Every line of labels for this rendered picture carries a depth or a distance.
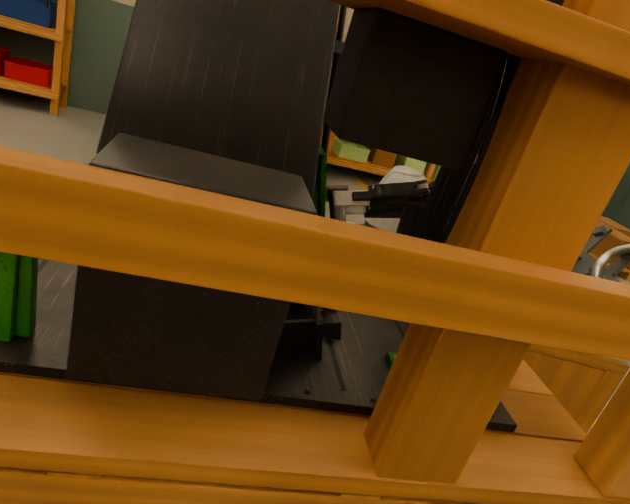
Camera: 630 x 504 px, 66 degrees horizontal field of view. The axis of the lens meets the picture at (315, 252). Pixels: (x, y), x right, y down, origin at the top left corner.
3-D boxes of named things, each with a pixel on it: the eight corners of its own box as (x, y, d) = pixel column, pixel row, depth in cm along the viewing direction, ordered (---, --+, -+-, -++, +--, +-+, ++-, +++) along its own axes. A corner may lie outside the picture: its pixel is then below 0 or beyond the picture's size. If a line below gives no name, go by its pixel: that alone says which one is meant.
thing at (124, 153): (96, 312, 89) (119, 130, 76) (258, 337, 97) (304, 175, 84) (64, 378, 73) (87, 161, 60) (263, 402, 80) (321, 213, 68)
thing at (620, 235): (542, 233, 669) (557, 204, 652) (590, 245, 689) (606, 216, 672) (600, 274, 562) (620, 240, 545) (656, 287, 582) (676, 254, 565)
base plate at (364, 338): (-17, 235, 106) (-17, 226, 105) (435, 316, 133) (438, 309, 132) (-156, 354, 68) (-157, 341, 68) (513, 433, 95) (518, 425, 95)
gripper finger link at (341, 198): (369, 206, 92) (370, 204, 92) (333, 206, 91) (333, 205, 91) (367, 191, 93) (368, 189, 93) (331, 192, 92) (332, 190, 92)
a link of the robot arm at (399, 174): (362, 213, 180) (383, 156, 172) (408, 227, 182) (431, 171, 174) (367, 227, 165) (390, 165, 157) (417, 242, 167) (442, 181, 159)
